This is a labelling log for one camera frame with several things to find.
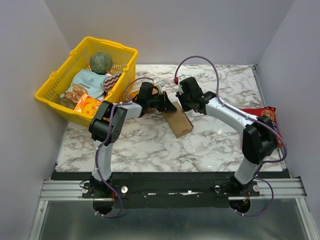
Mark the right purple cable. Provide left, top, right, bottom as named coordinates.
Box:
left=173, top=55, right=288, bottom=217

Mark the red candy bag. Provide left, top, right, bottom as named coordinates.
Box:
left=241, top=106, right=282, bottom=137

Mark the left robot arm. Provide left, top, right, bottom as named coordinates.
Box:
left=89, top=82, right=177, bottom=198

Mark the light blue snack bag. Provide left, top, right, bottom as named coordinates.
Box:
left=60, top=69, right=107, bottom=103

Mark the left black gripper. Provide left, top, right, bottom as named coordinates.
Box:
left=146, top=91, right=177, bottom=112

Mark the aluminium rail frame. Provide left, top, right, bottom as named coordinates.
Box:
left=30, top=178, right=318, bottom=240

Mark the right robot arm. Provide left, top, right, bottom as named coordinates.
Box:
left=176, top=77, right=278, bottom=196

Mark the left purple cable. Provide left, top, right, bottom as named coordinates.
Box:
left=93, top=77, right=161, bottom=219

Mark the brown cardboard express box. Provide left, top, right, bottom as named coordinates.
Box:
left=162, top=102, right=194, bottom=139

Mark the orange mango candy bag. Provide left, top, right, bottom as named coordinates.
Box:
left=129, top=90, right=139, bottom=102

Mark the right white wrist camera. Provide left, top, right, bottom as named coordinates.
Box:
left=174, top=77, right=186, bottom=98

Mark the orange cheese snack pack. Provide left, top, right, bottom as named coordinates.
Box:
left=74, top=93, right=102, bottom=117

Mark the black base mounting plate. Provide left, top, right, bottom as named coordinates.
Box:
left=52, top=172, right=291, bottom=213

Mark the purple cable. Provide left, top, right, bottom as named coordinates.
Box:
left=93, top=77, right=161, bottom=219
left=173, top=55, right=288, bottom=217

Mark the green round melon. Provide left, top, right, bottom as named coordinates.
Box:
left=89, top=51, right=113, bottom=75

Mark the striped wavy pouch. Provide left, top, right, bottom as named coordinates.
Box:
left=103, top=72, right=123, bottom=93

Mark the yellow plastic basket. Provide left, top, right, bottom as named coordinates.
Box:
left=34, top=36, right=138, bottom=127

